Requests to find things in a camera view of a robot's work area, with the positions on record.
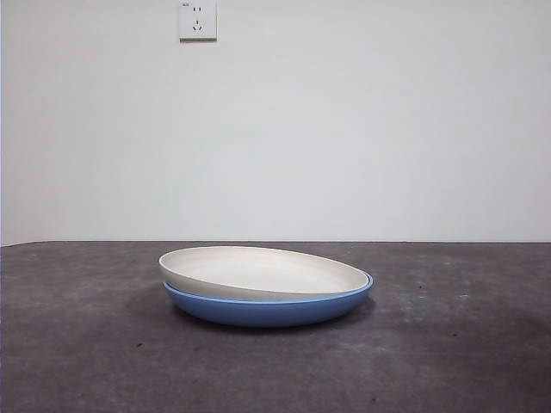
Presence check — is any blue round plate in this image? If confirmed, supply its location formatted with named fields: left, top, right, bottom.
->
left=163, top=270, right=375, bottom=328

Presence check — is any white wall socket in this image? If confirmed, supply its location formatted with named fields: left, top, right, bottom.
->
left=178, top=0, right=218, bottom=43

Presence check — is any white round plate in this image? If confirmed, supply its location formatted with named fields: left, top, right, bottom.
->
left=158, top=245, right=371, bottom=302

